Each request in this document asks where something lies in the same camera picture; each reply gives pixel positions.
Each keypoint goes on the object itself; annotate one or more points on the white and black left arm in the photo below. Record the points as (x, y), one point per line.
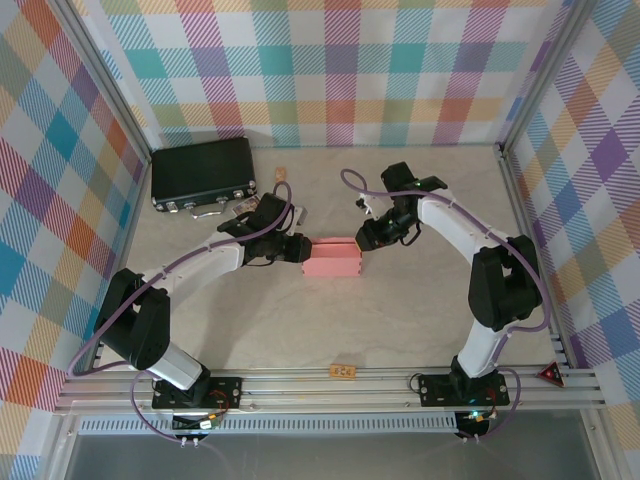
(140, 325)

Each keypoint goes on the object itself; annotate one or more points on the wooden tag with print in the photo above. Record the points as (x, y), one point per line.
(342, 371)

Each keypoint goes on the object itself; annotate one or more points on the small wooden block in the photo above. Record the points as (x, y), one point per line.
(281, 175)

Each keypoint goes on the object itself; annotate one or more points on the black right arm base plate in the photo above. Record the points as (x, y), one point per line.
(435, 390)

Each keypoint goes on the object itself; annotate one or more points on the black briefcase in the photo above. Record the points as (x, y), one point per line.
(202, 170)

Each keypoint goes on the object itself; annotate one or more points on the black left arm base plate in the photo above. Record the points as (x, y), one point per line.
(227, 392)

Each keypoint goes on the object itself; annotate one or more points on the red triangular sign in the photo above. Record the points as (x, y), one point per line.
(551, 375)

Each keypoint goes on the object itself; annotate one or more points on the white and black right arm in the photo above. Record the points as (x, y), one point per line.
(500, 290)

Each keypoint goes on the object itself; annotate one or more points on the aluminium frame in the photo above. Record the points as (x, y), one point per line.
(350, 387)

